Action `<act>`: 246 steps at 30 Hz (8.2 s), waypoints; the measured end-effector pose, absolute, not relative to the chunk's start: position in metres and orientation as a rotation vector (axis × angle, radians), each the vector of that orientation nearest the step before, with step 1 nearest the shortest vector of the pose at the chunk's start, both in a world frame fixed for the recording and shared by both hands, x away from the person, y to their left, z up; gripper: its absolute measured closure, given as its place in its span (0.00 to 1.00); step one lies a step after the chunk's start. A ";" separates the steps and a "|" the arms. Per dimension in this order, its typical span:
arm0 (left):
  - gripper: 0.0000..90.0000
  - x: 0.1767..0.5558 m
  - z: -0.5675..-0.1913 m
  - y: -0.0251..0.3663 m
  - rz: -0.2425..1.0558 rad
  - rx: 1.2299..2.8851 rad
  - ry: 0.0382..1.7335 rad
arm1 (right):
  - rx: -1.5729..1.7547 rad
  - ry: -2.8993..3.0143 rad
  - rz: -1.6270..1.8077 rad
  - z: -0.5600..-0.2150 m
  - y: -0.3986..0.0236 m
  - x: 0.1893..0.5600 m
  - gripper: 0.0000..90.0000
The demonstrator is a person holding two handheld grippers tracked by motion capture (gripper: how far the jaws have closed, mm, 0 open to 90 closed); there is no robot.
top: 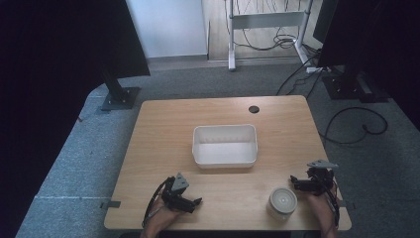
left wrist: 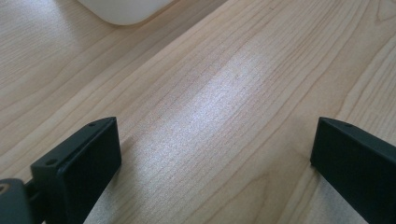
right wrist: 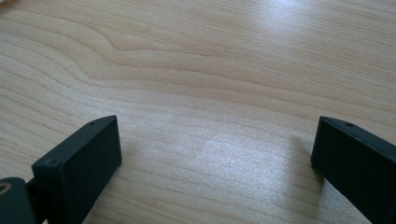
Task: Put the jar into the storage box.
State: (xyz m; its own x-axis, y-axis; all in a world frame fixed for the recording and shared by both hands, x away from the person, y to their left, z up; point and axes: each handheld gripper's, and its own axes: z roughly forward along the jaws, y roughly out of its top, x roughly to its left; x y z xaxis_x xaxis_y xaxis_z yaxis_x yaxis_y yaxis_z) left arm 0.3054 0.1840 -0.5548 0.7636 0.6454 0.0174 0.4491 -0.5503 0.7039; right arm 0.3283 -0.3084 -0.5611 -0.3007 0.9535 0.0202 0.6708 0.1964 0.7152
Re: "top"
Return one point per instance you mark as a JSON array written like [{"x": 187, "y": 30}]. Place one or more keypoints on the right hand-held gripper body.
[{"x": 321, "y": 178}]

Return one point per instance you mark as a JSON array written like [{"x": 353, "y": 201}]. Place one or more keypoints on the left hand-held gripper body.
[{"x": 174, "y": 195}]

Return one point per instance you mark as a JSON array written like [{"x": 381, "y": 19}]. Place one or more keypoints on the white plastic bin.
[{"x": 224, "y": 153}]

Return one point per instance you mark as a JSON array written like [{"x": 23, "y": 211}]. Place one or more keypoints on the person's left hand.
[{"x": 162, "y": 216}]

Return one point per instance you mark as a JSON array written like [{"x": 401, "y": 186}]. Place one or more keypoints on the black round table grommet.
[{"x": 253, "y": 109}]

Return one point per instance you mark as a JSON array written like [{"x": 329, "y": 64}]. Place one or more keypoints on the white power strip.
[{"x": 315, "y": 69}]

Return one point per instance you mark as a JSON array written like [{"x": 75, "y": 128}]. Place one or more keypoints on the black curtain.
[
  {"x": 49, "y": 82},
  {"x": 379, "y": 39}
]

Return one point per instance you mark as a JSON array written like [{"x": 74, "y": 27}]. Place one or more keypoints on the grey table edge bracket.
[{"x": 110, "y": 204}]

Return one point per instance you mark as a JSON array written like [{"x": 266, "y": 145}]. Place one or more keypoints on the black stand with base plate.
[
  {"x": 119, "y": 95},
  {"x": 350, "y": 86}
]

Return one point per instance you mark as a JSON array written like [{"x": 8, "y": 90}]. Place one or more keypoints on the white metal desk frame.
[{"x": 268, "y": 20}]

